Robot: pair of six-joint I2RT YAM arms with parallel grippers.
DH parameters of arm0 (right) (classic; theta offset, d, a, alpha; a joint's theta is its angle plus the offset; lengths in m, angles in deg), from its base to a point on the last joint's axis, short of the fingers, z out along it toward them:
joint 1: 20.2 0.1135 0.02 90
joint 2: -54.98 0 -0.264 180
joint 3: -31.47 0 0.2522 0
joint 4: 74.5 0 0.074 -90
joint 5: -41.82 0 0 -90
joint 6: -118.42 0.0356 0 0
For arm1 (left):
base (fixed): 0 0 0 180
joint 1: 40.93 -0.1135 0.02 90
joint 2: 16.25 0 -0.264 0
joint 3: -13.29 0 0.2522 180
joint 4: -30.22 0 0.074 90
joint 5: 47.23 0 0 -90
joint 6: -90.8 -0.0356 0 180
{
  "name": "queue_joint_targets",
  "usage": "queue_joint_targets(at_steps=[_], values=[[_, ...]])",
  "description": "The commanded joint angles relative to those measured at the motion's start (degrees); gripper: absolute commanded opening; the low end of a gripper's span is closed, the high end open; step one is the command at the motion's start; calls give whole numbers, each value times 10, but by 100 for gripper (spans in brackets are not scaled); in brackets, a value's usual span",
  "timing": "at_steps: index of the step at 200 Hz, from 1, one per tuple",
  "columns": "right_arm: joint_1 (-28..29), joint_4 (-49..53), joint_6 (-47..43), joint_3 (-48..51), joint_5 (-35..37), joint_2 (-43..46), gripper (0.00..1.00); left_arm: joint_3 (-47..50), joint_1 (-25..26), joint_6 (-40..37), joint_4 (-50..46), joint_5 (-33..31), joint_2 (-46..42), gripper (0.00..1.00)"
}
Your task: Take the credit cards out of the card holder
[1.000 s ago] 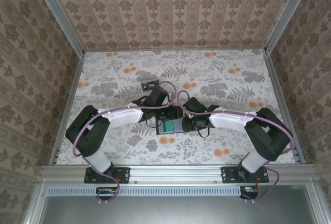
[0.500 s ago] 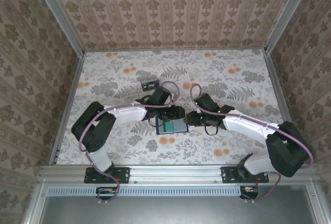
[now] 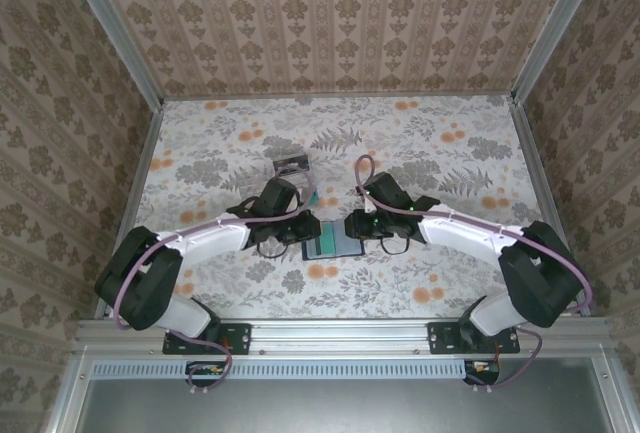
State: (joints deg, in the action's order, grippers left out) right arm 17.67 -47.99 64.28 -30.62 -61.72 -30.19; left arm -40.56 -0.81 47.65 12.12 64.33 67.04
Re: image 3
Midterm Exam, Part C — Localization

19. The slotted grey cable duct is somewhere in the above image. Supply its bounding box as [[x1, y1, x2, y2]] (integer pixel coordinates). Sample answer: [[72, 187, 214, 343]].
[[92, 358, 469, 381]]

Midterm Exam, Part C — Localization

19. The thin black right gripper cable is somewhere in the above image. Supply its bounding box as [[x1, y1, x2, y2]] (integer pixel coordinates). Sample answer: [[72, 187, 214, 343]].
[[379, 232, 412, 257]]

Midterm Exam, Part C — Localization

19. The black card with white print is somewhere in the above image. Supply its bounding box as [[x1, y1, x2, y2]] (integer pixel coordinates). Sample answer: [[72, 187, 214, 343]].
[[273, 151, 309, 173]]

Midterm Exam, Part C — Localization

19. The small black controller board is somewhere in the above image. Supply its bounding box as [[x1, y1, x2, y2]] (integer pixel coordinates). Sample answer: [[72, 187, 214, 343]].
[[185, 360, 227, 387], [463, 358, 502, 387]]

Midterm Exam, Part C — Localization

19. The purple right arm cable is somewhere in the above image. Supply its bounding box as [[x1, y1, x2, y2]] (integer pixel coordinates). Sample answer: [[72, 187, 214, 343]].
[[353, 152, 596, 397]]

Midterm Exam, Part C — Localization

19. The aluminium table back rail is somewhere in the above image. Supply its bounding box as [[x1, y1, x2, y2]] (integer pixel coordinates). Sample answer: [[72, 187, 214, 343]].
[[162, 91, 516, 102]]

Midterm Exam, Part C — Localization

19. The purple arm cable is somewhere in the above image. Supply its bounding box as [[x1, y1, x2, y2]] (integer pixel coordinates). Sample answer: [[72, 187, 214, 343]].
[[112, 165, 321, 397], [353, 152, 596, 397]]

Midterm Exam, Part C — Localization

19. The clear acrylic card stand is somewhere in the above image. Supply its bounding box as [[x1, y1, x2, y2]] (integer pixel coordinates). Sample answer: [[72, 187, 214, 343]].
[[272, 150, 321, 207]]

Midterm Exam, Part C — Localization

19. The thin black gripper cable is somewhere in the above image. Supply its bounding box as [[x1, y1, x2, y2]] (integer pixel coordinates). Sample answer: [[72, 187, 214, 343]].
[[379, 232, 412, 257], [256, 237, 292, 260]]

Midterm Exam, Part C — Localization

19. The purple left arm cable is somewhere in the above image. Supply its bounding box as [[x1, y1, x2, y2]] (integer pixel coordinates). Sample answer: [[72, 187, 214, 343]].
[[112, 165, 321, 397]]

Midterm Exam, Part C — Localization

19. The aluminium front frame rail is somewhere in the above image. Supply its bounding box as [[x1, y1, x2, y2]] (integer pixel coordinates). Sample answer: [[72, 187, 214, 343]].
[[74, 317, 614, 357]]

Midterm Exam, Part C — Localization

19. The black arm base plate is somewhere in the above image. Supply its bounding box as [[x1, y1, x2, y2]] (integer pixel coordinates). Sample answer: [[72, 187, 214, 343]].
[[428, 321, 521, 356], [162, 321, 253, 356]]

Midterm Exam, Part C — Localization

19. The thin black left gripper cable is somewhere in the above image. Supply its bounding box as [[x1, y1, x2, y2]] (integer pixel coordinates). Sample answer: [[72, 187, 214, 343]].
[[256, 237, 292, 260]]

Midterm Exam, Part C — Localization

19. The aluminium table side rail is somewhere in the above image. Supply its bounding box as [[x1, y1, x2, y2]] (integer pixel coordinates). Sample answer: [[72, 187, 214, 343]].
[[509, 97, 594, 319], [94, 100, 166, 322]]

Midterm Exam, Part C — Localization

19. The grey metal panel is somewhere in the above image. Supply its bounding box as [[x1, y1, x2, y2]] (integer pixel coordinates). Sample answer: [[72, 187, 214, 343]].
[[74, 377, 616, 433]]

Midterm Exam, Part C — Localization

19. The aluminium frame post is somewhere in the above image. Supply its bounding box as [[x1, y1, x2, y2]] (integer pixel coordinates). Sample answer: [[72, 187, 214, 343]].
[[62, 0, 166, 107], [509, 0, 611, 104]]

